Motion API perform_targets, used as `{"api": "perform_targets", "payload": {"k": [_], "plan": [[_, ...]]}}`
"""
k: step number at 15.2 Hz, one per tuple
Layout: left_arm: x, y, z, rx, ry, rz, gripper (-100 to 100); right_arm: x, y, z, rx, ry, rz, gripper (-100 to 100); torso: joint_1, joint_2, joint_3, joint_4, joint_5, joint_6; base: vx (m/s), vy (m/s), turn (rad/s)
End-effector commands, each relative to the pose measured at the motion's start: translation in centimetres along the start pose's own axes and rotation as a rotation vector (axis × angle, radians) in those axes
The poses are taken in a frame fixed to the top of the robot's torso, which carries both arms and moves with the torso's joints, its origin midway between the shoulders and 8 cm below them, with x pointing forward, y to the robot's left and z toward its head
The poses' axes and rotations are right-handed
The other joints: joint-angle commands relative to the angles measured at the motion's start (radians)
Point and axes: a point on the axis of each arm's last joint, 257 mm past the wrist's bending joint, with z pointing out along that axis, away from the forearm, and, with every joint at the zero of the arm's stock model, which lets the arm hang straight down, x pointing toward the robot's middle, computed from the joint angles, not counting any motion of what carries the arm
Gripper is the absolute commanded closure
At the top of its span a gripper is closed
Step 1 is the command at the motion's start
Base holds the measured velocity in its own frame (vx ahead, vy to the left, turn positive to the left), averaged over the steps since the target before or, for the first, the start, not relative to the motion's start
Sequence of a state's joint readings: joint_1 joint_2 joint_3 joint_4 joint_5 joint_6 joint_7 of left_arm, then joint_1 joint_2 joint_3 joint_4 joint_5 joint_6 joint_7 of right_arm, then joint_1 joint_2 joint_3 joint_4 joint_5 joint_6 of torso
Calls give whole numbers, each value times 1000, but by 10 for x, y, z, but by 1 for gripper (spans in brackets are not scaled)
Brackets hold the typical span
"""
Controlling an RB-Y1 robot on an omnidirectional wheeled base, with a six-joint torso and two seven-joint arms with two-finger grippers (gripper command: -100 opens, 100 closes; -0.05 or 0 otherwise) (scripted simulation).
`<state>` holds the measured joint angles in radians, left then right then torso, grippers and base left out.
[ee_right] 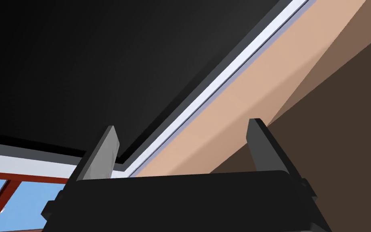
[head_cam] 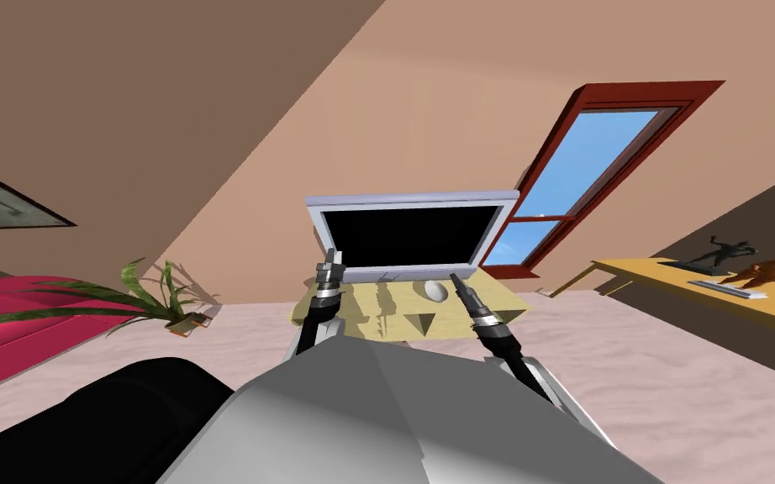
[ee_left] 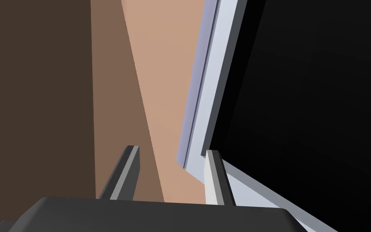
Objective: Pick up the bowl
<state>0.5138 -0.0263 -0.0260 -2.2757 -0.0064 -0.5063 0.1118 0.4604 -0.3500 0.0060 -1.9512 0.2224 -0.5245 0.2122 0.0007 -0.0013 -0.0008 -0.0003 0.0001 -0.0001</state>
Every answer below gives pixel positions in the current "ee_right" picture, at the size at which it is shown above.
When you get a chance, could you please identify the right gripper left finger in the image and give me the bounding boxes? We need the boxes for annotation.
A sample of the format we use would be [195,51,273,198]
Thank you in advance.
[70,125,120,183]

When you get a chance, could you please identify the red framed window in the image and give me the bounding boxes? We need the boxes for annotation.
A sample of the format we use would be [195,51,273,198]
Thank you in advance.
[0,170,70,232]

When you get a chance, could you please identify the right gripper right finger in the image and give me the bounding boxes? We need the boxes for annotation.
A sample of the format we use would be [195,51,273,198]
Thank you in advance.
[246,118,299,178]

